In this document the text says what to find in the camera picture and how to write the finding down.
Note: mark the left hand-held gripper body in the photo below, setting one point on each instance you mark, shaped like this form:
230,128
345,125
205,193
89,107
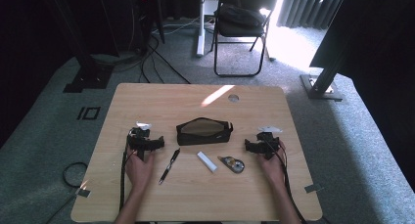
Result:
142,142

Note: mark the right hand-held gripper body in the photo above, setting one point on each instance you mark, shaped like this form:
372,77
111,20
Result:
267,145

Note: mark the correction tape dispenser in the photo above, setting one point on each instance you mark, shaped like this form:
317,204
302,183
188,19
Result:
235,165

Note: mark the black pen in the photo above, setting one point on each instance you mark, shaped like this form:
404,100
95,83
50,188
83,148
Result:
169,166

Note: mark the black pencil case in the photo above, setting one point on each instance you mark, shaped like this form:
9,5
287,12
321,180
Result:
202,127

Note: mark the white eraser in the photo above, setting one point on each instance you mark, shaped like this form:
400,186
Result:
207,162

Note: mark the person's right hand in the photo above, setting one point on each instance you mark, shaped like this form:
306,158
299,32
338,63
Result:
273,171

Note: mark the person's left hand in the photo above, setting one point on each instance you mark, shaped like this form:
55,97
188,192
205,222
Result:
139,171

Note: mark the grey tape piece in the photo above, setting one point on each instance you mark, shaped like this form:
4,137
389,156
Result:
313,188
83,193

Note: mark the metal stand with grey base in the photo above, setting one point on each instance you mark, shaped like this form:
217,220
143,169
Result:
313,87

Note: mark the black folding chair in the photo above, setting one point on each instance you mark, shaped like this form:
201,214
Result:
228,32

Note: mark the white metal stand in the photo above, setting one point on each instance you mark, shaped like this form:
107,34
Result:
200,31

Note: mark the black equipment rack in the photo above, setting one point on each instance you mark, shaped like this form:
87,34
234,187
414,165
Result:
143,22

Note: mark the black bag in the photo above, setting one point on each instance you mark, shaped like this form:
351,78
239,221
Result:
239,15

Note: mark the grey curtain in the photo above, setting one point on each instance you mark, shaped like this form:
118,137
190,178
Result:
303,8

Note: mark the large black panel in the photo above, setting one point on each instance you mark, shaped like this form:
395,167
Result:
375,28

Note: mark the black stand with base plate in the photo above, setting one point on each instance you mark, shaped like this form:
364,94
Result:
88,79

